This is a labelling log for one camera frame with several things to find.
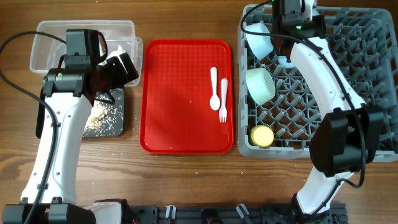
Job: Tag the white plastic spoon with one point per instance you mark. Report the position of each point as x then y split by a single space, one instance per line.
214 100

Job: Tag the large white napkin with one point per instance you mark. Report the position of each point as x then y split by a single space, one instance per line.
116 53

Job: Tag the grey dishwasher rack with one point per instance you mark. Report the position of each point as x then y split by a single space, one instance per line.
363 43

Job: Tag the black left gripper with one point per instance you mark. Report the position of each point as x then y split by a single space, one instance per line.
121 76

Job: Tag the yellow plastic cup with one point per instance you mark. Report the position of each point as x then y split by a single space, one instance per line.
261 136

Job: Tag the clear plastic waste bin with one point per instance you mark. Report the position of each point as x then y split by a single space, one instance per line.
118 34

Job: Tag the red serving tray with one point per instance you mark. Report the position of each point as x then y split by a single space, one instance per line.
176 117

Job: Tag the mint green bowl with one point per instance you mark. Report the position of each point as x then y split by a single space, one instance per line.
260 85

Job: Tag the rice and nutshell scraps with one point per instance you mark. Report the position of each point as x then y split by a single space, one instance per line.
99 116

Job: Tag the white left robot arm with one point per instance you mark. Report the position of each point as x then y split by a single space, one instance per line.
68 94

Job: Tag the light blue plate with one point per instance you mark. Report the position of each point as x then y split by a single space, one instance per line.
283 61

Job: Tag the black food waste tray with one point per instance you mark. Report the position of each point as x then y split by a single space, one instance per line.
116 109

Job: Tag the white plastic fork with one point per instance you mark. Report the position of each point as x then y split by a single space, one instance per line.
223 113

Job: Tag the light blue bowl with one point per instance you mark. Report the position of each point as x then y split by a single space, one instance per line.
261 46

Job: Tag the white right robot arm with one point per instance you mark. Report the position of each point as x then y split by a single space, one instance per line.
347 138

